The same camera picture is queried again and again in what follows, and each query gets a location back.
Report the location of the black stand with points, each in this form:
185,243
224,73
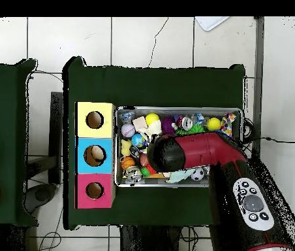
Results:
56,136

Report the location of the orange basketball toy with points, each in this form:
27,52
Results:
128,162

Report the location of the cream knitted cloth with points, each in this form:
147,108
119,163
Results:
154,128

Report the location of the yellow ball with seam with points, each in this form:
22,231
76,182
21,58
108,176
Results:
152,118

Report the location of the dark green table cloth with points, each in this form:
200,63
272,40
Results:
1,104
150,86

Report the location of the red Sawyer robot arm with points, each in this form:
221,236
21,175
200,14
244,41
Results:
202,151

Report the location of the wooden box with three holes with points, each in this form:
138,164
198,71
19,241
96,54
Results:
95,133

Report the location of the mint green knitted cloth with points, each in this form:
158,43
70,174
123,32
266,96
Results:
177,176

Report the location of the wooden block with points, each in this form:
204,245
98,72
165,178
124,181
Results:
139,123

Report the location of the white tray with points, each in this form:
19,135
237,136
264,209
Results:
210,23

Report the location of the crushed red soda can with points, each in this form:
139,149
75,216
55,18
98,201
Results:
186,123

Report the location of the white baseball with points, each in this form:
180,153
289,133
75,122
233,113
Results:
128,130

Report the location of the yellow duck plush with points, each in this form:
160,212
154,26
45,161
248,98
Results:
126,147

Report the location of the silver mesh bin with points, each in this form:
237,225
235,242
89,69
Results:
168,111

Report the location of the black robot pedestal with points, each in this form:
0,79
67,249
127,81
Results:
150,240

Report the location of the green spiky rubber ball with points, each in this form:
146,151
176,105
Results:
194,129

